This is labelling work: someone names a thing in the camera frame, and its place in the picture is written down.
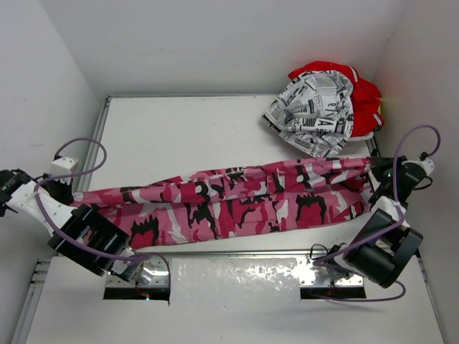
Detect pink camouflage trousers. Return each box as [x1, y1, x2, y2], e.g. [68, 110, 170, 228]
[72, 157, 372, 249]

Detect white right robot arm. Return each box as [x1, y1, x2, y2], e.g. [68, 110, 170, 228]
[314, 156, 433, 288]

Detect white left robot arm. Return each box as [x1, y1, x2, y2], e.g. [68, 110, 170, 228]
[1, 170, 142, 282]

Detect red trousers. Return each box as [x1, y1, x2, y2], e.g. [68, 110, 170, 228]
[288, 61, 384, 138]

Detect newspaper print white trousers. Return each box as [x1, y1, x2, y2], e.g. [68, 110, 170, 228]
[262, 70, 354, 158]

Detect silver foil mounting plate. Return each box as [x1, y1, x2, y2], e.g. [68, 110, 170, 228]
[103, 247, 366, 301]

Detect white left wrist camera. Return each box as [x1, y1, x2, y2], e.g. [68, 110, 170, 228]
[49, 156, 78, 176]

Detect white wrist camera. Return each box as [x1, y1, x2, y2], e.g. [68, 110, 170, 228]
[414, 158, 435, 176]
[49, 156, 78, 176]

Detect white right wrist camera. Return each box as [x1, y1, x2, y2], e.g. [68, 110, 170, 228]
[414, 158, 435, 176]

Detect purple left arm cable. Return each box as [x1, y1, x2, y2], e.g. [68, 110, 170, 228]
[34, 138, 169, 284]

